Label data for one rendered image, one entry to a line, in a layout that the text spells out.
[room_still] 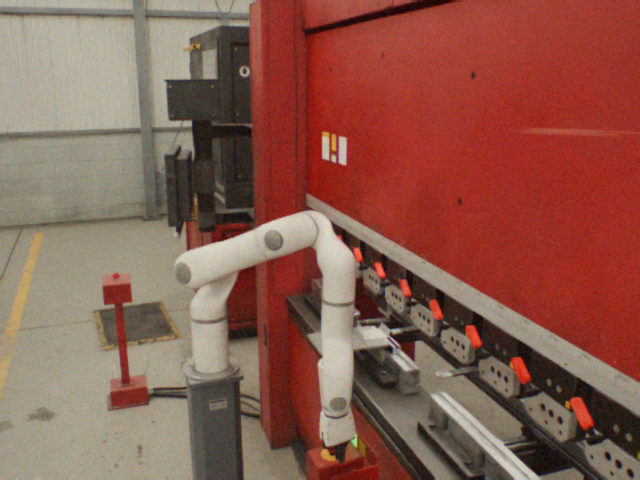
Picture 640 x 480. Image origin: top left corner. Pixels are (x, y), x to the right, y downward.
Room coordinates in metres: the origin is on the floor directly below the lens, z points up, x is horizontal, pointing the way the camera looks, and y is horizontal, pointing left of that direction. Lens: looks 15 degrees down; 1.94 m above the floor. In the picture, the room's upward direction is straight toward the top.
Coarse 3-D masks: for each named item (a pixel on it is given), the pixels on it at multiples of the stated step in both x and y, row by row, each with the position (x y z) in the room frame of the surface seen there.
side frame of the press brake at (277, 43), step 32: (256, 0) 2.96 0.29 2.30; (288, 0) 2.92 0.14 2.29; (256, 32) 2.97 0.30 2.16; (288, 32) 2.92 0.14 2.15; (256, 64) 2.99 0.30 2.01; (288, 64) 2.92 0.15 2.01; (256, 96) 3.00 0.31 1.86; (288, 96) 2.92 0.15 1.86; (256, 128) 3.02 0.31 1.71; (288, 128) 2.91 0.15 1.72; (256, 160) 3.03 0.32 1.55; (288, 160) 2.91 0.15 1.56; (256, 192) 3.05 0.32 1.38; (288, 192) 2.91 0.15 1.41; (256, 224) 3.07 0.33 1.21; (288, 256) 2.91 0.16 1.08; (256, 288) 3.10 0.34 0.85; (288, 288) 2.91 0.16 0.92; (288, 384) 2.91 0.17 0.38; (288, 416) 2.91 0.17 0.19
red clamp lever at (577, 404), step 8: (576, 400) 1.09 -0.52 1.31; (576, 408) 1.08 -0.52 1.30; (584, 408) 1.08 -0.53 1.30; (576, 416) 1.07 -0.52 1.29; (584, 416) 1.06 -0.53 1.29; (584, 424) 1.05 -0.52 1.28; (592, 424) 1.05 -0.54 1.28; (592, 432) 1.04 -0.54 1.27; (592, 440) 1.03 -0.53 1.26; (600, 440) 1.03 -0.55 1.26
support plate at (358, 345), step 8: (360, 328) 2.20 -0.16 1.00; (368, 328) 2.20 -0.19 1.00; (312, 336) 2.12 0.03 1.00; (320, 336) 2.12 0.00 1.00; (352, 336) 2.12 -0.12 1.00; (312, 344) 2.07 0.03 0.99; (320, 344) 2.05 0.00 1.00; (360, 344) 2.05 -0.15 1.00; (368, 344) 2.05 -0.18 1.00; (376, 344) 2.05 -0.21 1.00; (384, 344) 2.05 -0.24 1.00; (320, 352) 1.98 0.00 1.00
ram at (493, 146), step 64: (512, 0) 1.45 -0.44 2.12; (576, 0) 1.25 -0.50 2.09; (320, 64) 2.73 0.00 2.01; (384, 64) 2.10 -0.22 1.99; (448, 64) 1.70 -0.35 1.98; (512, 64) 1.43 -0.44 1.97; (576, 64) 1.23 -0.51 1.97; (320, 128) 2.73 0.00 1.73; (384, 128) 2.09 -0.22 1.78; (448, 128) 1.69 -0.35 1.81; (512, 128) 1.41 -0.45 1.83; (576, 128) 1.22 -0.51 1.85; (320, 192) 2.73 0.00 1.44; (384, 192) 2.07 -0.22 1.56; (448, 192) 1.67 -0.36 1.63; (512, 192) 1.40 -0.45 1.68; (576, 192) 1.20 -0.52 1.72; (448, 256) 1.65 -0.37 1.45; (512, 256) 1.38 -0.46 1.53; (576, 256) 1.18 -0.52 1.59; (576, 320) 1.16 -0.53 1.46
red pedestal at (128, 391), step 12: (108, 276) 3.45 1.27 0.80; (120, 276) 3.45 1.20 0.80; (108, 288) 3.29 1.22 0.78; (120, 288) 3.31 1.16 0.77; (108, 300) 3.29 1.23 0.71; (120, 300) 3.31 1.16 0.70; (120, 312) 3.38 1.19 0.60; (120, 324) 3.38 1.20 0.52; (120, 336) 3.38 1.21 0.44; (120, 348) 3.37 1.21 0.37; (120, 360) 3.37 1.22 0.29; (120, 384) 3.37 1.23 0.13; (132, 384) 3.37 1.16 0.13; (144, 384) 3.38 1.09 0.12; (108, 396) 3.43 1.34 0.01; (120, 396) 3.31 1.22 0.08; (132, 396) 3.33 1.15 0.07; (144, 396) 3.35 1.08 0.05; (108, 408) 3.28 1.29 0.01; (120, 408) 3.29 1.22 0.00
